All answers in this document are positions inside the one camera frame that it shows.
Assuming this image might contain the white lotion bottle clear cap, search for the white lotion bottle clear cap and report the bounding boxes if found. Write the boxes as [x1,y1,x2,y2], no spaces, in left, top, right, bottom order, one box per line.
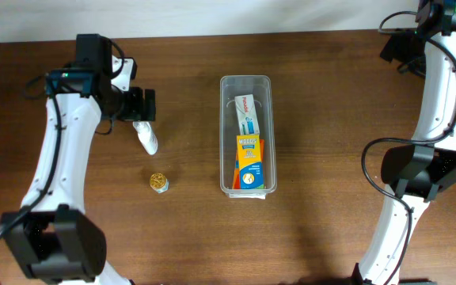
[133,121,158,155]

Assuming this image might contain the clear plastic container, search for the clear plastic container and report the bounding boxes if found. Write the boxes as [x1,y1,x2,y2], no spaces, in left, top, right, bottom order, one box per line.
[220,75,277,200]

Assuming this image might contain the yellow Woods medicine box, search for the yellow Woods medicine box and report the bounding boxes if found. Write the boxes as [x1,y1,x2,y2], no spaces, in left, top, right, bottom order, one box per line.
[236,134,265,190]

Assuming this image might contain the white Panadol box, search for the white Panadol box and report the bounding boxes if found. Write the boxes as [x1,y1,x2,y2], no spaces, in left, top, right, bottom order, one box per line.
[234,94,260,135]

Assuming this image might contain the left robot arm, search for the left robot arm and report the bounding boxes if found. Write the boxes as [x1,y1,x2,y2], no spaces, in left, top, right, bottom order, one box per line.
[0,34,158,284]

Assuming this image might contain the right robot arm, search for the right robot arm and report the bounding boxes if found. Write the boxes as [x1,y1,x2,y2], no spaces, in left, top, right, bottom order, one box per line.
[351,0,456,284]

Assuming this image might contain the orange medicine box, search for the orange medicine box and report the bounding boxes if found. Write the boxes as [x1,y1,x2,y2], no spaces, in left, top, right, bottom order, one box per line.
[231,138,266,191]

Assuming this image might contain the small gold-lid jar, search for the small gold-lid jar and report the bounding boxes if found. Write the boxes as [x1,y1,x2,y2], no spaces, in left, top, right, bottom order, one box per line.
[150,173,169,193]

